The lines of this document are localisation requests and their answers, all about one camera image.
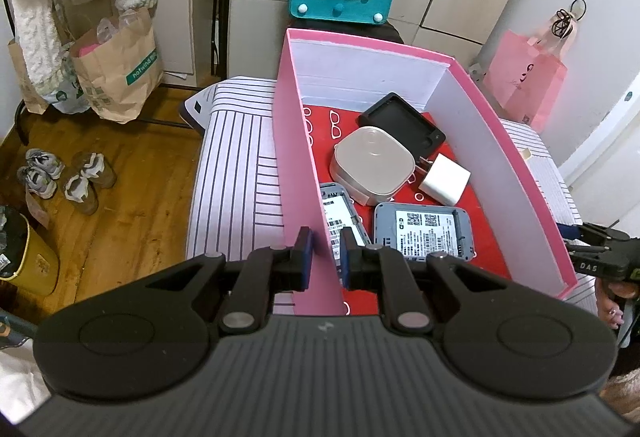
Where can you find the pink cardboard box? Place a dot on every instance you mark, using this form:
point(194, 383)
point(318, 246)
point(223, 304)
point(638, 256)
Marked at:
point(292, 142)

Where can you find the white green plastic bag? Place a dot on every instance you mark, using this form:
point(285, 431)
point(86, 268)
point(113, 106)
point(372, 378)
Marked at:
point(65, 92)

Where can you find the black rubber case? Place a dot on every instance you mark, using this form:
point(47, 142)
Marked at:
point(400, 122)

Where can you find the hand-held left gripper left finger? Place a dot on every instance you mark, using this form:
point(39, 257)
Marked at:
point(306, 262)

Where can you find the yellow trash bin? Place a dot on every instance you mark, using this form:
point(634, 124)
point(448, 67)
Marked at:
point(35, 262)

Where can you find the grey sneakers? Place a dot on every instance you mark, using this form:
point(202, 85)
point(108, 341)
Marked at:
point(97, 169)

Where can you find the black suitcase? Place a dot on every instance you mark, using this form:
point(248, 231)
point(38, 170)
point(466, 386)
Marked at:
point(390, 33)

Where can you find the brown fleece shoe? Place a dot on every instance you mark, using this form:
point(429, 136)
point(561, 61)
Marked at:
point(80, 194)

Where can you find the black clothes rack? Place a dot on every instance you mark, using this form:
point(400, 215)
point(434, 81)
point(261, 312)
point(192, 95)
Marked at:
point(21, 127)

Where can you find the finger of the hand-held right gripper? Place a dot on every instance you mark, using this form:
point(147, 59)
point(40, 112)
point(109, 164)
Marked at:
point(587, 249)
point(605, 232)

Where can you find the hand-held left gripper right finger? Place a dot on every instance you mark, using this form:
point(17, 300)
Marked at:
point(347, 262)

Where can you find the beige rounded square device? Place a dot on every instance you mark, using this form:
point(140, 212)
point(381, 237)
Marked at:
point(370, 157)

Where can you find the grey portable router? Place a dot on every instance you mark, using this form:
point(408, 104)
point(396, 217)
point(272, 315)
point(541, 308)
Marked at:
point(340, 212)
point(425, 227)

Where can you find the printed blanket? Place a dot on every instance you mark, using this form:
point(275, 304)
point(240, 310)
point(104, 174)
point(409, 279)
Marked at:
point(15, 382)

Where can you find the red printed flat box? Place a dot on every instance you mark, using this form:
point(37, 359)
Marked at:
point(475, 202)

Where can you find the brown paper bag green print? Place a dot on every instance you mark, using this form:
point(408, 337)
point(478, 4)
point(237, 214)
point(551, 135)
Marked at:
point(120, 67)

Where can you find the white charger plug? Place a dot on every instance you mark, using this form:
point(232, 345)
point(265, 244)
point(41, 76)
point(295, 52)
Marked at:
point(445, 179)

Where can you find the person's right hand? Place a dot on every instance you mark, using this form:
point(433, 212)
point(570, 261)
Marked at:
point(612, 302)

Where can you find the pink paper gift bag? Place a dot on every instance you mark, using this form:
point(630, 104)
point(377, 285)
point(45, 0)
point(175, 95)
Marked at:
point(520, 72)

